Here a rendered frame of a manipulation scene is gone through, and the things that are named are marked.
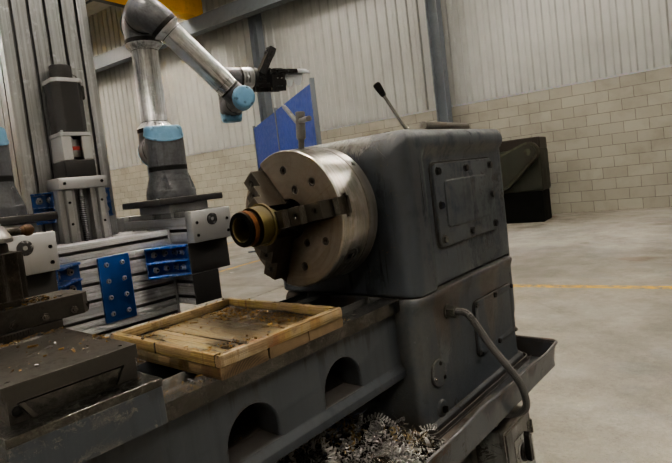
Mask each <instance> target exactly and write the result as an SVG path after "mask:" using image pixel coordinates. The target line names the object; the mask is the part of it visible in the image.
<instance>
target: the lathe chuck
mask: <svg viewBox="0 0 672 463"><path fill-rule="evenodd" d="M260 166H261V167H262V169H263V170H264V172H265V173H266V174H267V176H268V177H269V179H270V180H271V181H272V183H273V184H274V186H275V187H276V188H277V190H278V191H279V193H280V194H281V196H282V197H283V198H284V199H285V200H289V199H292V200H295V202H294V203H293V205H292V206H291V207H290V208H293V207H296V206H301V205H306V204H309V203H313V202H316V201H320V200H327V199H333V198H336V197H340V196H342V193H344V196H346V199H347V204H348V208H349V212H350V213H348V215H349V216H347V214H343V215H339V216H335V217H331V218H328V219H324V220H320V221H316V222H312V223H308V224H303V225H299V226H294V227H289V229H293V230H295V231H297V232H299V233H301V234H302V235H301V236H300V237H298V238H295V239H294V240H293V246H292V252H291V258H290V265H289V271H288V277H287V284H289V285H292V286H297V287H307V286H311V285H314V284H317V283H320V282H323V281H326V280H329V279H332V278H335V277H338V276H341V275H343V274H344V273H346V272H347V271H349V270H350V269H351V268H352V267H353V266H354V265H355V264H356V262H357V261H358V260H359V258H360V256H361V255H362V252H363V250H364V248H365V245H366V241H367V237H368V231H369V211H368V204H367V200H366V196H365V193H364V190H363V187H362V185H361V183H360V181H359V179H358V177H357V176H356V174H355V173H354V171H353V170H352V169H351V167H350V166H349V165H348V164H347V163H346V162H345V161H344V160H343V159H342V158H340V157H339V156H337V155H336V154H334V153H332V152H330V151H327V150H324V149H317V148H313V149H291V150H281V151H278V152H275V153H273V154H271V155H270V156H268V157H267V158H266V159H265V160H264V161H263V162H262V163H261V164H260ZM352 250H355V254H354V256H353V257H352V259H351V260H349V261H348V262H344V260H345V258H346V256H347V254H348V253H349V252H350V251H352Z"/></svg>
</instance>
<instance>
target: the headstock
mask: <svg viewBox="0 0 672 463"><path fill-rule="evenodd" d="M501 143H502V136H501V133H500V132H499V131H498V130H497V129H402V130H397V131H391V132H386V133H380V134H375V135H369V136H364V137H358V138H353V139H347V140H342V141H336V142H331V143H325V144H320V145H315V146H309V147H304V149H313V148H328V149H334V150H337V151H340V152H342V153H344V154H346V155H347V156H349V157H350V158H351V159H353V160H354V161H355V162H356V163H357V164H358V165H359V166H360V168H361V169H362V170H363V172H364V173H365V175H366V176H367V178H368V180H369V182H370V184H371V186H372V189H373V192H374V195H375V199H376V204H377V211H378V226H377V233H376V238H375V241H374V244H373V247H372V249H371V251H370V253H369V255H368V256H367V258H366V259H365V261H364V262H363V263H362V264H361V265H360V266H359V267H357V268H356V269H355V270H353V271H351V272H349V273H347V274H344V275H341V276H338V277H335V278H332V279H329V280H326V281H323V282H320V283H317V284H314V285H311V286H307V287H297V286H292V285H291V286H290V285H289V284H287V282H286V281H285V280H283V282H284V288H285V289H286V290H288V291H300V292H315V293H330V294H345V295H360V296H375V297H391V298H406V299H413V298H420V297H424V296H426V295H428V294H431V293H433V292H435V291H436V290H437V287H438V286H440V285H442V284H444V283H446V282H449V281H451V280H453V279H455V278H457V277H459V276H462V275H464V274H466V273H468V272H470V271H473V270H475V269H477V268H479V267H481V266H484V265H486V264H488V263H490V262H492V261H494V260H497V259H499V258H501V257H503V256H505V255H509V254H510V252H509V242H508V232H507V222H506V212H505V202H504V192H503V182H502V172H501V162H500V153H499V147H500V145H501ZM385 192H386V193H385ZM383 194H384V195H383ZM392 208H393V209H392ZM391 236H392V237H391ZM380 247H381V248H380ZM391 247H392V248H391ZM394 247H395V248H394ZM381 251H382V252H381ZM386 252H387V253H388V254H387V253H386ZM385 258H386V259H385ZM370 271H371V272H370ZM383 275H384V276H383ZM353 279H354V280H353ZM338 288H339V289H338ZM398 288H399V289H398Z"/></svg>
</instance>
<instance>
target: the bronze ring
mask: <svg viewBox="0 0 672 463"><path fill-rule="evenodd" d="M274 212H276V210H274V209H272V208H270V207H269V206H267V205H266V204H263V203H259V204H255V205H253V206H252V207H250V208H246V209H244V210H243V211H240V212H238V213H235V214H234V215H233V216H232V217H231V220H230V225H229V228H230V234H231V237H232V239H233V240H234V242H235V243H236V244H237V245H238V246H240V247H243V248H245V247H257V246H261V245H262V246H268V245H271V244H273V243H274V242H275V240H276V238H277V236H278V235H279V233H280V232H281V230H282V229H279V230H278V221H277V218H276V215H275V213H274Z"/></svg>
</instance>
